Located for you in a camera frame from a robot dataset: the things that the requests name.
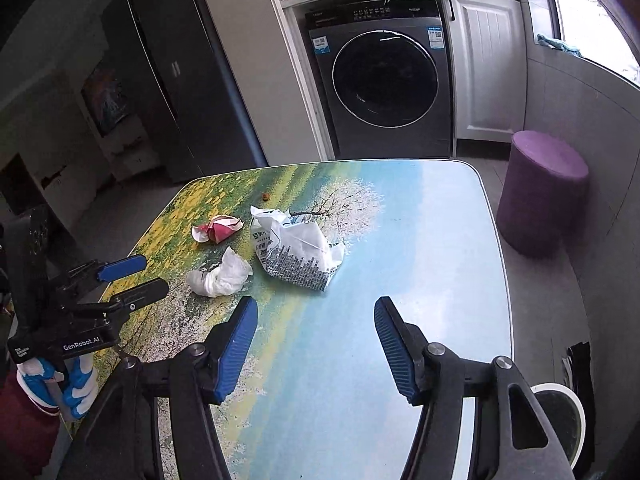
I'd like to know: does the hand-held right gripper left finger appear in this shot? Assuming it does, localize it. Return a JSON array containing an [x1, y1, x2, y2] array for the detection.
[[65, 296, 259, 480]]

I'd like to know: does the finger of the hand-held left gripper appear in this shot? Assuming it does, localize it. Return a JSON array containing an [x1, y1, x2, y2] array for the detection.
[[119, 278, 170, 312], [96, 254, 149, 283]]

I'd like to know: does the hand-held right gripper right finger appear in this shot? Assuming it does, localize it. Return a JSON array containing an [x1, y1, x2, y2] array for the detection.
[[374, 296, 576, 480]]

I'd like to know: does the white tissue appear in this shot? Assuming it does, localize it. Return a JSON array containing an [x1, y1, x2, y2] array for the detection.
[[186, 246, 254, 298]]

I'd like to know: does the red white wrapper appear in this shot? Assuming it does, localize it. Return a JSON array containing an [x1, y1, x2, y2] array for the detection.
[[192, 215, 245, 246]]

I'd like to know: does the white printed plastic bag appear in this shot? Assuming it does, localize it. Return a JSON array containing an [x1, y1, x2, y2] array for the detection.
[[249, 205, 347, 293]]

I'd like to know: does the white trash bin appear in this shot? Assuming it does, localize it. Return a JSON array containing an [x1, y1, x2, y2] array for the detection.
[[529, 382, 587, 473]]

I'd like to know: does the person's left forearm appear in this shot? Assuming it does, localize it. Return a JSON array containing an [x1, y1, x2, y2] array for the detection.
[[0, 382, 63, 478]]

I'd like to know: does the person's left hand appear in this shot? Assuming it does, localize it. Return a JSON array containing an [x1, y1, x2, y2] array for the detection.
[[17, 352, 97, 420]]

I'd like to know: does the white low cabinet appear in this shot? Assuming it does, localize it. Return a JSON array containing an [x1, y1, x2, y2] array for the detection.
[[99, 122, 162, 182]]

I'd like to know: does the dark refrigerator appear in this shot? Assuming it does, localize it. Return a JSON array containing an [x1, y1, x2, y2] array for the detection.
[[124, 0, 270, 184]]

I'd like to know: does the purple round stool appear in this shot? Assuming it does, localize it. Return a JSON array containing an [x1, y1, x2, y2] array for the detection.
[[496, 130, 590, 257]]

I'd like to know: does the grey washing machine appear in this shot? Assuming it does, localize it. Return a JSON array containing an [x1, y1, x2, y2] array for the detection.
[[304, 0, 455, 159]]

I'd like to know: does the white cabinet door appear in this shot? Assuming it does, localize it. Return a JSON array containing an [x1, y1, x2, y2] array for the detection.
[[446, 0, 528, 142]]

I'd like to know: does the blue cloth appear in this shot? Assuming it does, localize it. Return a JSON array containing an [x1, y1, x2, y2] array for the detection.
[[536, 33, 582, 57]]

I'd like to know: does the window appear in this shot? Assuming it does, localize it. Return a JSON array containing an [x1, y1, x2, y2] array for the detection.
[[542, 0, 640, 86]]

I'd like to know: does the framed wall picture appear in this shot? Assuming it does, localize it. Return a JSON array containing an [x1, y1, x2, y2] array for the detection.
[[81, 59, 129, 137]]

